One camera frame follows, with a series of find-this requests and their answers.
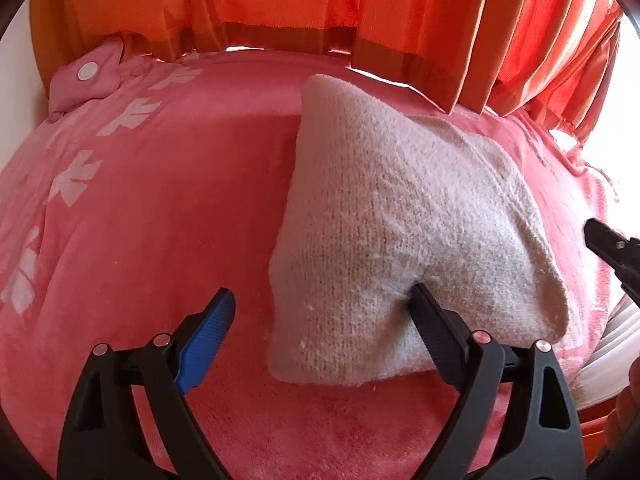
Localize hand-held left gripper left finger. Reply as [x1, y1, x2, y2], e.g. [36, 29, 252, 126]
[57, 287, 237, 480]

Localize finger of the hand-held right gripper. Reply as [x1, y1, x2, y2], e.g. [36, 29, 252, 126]
[584, 217, 640, 307]

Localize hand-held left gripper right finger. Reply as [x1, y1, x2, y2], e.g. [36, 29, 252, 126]
[407, 282, 587, 480]

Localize cream sweater with black hearts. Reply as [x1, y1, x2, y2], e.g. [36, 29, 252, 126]
[267, 74, 572, 389]

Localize person's right hand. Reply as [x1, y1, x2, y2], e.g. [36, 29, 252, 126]
[602, 360, 640, 453]

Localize white ribbed mattress edge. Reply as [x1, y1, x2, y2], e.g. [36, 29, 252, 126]
[570, 305, 640, 408]

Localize pink blanket with white print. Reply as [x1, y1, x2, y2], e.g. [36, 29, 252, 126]
[0, 49, 640, 480]

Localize orange cloth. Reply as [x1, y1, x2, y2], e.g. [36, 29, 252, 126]
[575, 397, 618, 480]

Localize orange curtain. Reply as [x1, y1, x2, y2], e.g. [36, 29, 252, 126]
[27, 0, 483, 113]
[450, 0, 623, 148]

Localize pink cushion with white dot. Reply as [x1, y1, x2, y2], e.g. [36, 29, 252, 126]
[47, 32, 151, 123]

